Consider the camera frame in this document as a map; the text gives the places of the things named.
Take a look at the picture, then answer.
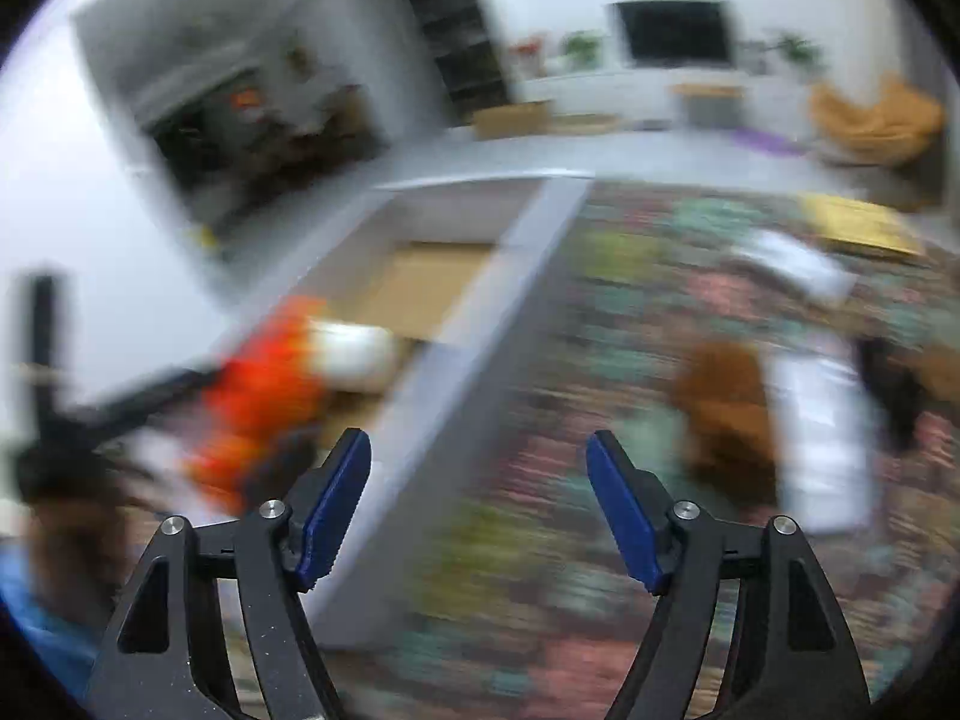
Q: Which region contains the orange lounge chair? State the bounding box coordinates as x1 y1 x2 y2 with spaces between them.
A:
808 75 946 166

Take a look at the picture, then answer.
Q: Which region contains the black television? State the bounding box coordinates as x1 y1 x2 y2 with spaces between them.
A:
611 0 732 67

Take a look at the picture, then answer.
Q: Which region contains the dark display cabinet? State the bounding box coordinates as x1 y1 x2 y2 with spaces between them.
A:
390 0 511 121

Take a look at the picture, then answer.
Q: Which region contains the round floor cushion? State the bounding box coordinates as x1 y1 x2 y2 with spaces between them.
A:
551 114 623 134

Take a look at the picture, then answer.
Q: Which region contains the person's left forearm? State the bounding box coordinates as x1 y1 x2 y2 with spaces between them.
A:
0 487 128 698

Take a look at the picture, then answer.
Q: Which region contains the white storage box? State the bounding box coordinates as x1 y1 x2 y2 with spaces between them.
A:
67 172 593 653

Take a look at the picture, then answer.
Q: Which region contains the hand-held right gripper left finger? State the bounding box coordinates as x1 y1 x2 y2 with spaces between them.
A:
86 427 374 720

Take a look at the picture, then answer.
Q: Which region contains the green potted plant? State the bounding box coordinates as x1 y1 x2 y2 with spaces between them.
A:
562 31 601 70

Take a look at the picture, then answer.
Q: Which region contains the printed patterned blanket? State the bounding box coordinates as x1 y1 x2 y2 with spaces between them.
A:
315 180 960 720

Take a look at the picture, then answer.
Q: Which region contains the black rolled cloth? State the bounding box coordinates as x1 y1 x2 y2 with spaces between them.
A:
855 337 935 451

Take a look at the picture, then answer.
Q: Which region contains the brown knitted cloth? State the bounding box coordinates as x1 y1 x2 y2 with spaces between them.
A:
671 341 781 496

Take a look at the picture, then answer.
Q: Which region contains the yellow flat box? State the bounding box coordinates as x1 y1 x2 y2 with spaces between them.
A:
799 195 927 256

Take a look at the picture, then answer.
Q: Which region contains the large leafy potted plant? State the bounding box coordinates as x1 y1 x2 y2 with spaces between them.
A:
772 30 822 76

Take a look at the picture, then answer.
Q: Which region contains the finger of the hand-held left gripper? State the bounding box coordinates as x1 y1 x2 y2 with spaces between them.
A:
64 369 226 443

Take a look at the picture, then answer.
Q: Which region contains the wooden side table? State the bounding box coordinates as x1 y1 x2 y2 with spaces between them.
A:
671 82 743 128

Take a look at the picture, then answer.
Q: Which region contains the white television cabinet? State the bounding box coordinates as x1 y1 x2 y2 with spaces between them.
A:
517 67 826 132

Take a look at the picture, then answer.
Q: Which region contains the orange fish plush toy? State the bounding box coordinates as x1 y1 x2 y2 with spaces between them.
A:
187 296 331 511

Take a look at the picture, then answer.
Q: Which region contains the grey plastic packet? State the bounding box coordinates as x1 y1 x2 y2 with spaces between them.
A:
731 229 856 305

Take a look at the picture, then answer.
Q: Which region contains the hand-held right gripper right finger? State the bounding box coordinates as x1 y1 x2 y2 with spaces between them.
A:
585 431 875 720

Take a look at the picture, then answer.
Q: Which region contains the purple mat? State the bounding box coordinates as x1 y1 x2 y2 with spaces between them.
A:
731 129 807 155

